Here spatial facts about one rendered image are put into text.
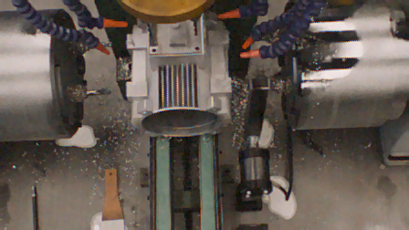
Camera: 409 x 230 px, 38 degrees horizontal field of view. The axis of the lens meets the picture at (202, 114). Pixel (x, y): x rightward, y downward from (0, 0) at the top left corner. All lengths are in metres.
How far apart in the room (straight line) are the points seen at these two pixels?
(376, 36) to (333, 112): 0.15
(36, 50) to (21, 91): 0.08
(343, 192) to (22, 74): 0.72
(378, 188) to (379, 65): 0.38
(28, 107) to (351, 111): 0.57
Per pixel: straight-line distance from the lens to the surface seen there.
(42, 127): 1.12
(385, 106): 1.10
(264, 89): 0.91
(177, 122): 1.22
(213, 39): 1.14
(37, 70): 1.07
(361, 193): 1.35
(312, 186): 1.34
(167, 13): 0.87
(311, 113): 1.08
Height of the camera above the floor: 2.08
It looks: 69 degrees down
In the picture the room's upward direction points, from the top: 5 degrees counter-clockwise
